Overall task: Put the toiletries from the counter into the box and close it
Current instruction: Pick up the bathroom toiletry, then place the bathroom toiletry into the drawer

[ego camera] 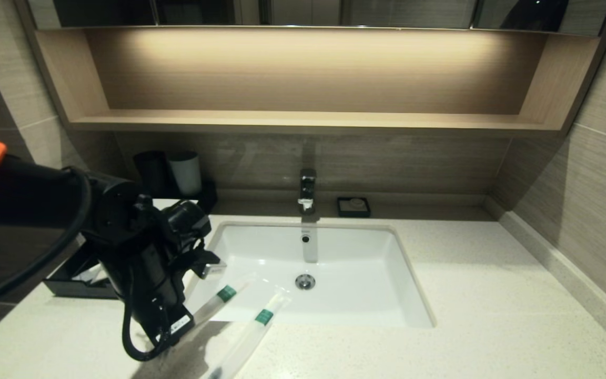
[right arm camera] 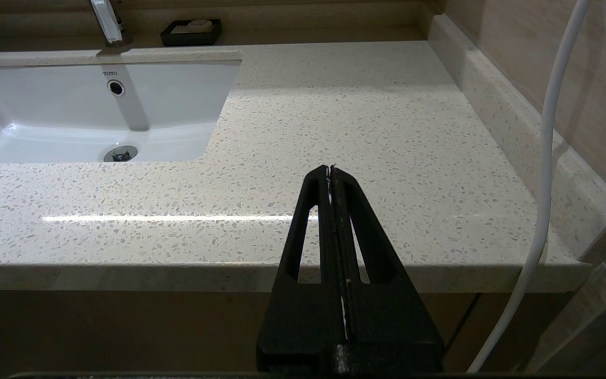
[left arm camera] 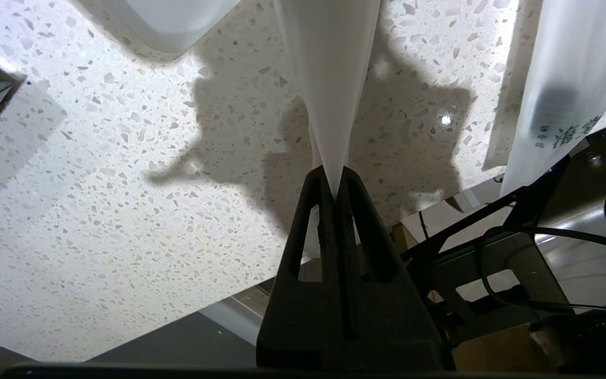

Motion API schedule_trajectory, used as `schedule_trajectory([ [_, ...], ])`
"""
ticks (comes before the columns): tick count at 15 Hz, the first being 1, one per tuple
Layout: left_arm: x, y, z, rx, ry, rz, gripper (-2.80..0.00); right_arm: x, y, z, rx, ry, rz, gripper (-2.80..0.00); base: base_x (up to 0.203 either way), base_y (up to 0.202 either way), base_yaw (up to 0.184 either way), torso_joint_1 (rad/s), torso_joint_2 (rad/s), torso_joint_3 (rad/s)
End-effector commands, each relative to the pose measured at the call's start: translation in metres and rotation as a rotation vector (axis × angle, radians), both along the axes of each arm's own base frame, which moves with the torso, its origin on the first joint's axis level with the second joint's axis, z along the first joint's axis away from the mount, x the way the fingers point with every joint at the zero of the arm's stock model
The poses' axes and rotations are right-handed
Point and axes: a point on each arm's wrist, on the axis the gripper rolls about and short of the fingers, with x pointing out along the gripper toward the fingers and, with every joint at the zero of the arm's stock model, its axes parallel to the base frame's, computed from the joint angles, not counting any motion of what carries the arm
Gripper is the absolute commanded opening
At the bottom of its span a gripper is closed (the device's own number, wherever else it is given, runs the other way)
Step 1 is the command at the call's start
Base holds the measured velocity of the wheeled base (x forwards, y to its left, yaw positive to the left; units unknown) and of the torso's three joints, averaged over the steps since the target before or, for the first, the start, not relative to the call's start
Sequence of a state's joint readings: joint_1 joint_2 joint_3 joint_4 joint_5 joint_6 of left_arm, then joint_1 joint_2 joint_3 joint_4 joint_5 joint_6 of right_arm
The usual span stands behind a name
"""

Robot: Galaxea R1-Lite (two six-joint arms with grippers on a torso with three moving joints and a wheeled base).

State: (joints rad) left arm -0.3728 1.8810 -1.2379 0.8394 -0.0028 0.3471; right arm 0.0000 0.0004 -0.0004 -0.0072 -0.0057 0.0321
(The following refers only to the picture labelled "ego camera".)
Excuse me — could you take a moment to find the thin black camera cable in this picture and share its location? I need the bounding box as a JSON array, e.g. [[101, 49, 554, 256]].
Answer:
[[0, 166, 93, 312]]

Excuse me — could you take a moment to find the white sink basin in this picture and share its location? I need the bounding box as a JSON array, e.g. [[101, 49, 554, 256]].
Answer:
[[176, 222, 435, 329]]

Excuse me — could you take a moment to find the chrome faucet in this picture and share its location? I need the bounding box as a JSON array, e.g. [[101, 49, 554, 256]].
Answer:
[[298, 168, 318, 215]]

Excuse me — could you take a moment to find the black cup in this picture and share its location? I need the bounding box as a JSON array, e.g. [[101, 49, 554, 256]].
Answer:
[[134, 151, 172, 196]]

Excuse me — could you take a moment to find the black soap dish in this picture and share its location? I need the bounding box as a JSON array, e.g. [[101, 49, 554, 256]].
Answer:
[[337, 196, 371, 218]]

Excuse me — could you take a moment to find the white cup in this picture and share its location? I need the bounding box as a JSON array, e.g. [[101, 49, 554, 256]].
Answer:
[[168, 151, 203, 196]]

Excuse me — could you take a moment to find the toothbrush packet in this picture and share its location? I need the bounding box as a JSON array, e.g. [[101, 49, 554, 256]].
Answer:
[[200, 291, 293, 379], [190, 273, 259, 330]]

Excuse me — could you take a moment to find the light wooden wall shelf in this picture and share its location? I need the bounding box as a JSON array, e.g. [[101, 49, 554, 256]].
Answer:
[[15, 24, 606, 138]]

